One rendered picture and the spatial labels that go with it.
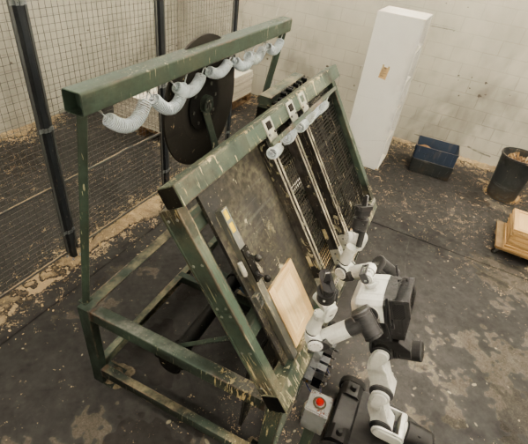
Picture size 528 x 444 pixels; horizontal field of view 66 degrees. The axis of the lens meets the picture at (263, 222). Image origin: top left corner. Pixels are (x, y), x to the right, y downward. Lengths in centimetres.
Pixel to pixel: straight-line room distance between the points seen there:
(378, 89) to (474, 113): 195
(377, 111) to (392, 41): 89
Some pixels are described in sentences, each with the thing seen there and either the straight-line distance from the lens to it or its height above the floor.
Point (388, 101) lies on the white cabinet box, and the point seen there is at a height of 102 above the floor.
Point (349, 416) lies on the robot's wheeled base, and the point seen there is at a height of 19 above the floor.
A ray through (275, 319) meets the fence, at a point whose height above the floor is 114.
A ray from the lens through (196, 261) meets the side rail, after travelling 180.
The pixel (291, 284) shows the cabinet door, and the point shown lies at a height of 113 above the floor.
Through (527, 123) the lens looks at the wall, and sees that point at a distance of 736.
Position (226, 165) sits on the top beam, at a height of 188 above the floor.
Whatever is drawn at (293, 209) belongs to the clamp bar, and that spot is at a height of 145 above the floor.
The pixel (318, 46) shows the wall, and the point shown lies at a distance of 757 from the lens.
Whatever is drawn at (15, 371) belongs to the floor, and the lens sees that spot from 360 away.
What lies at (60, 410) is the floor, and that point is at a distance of 333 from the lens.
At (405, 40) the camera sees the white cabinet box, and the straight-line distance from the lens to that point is 574.
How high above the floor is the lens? 282
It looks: 37 degrees down
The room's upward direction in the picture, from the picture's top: 8 degrees clockwise
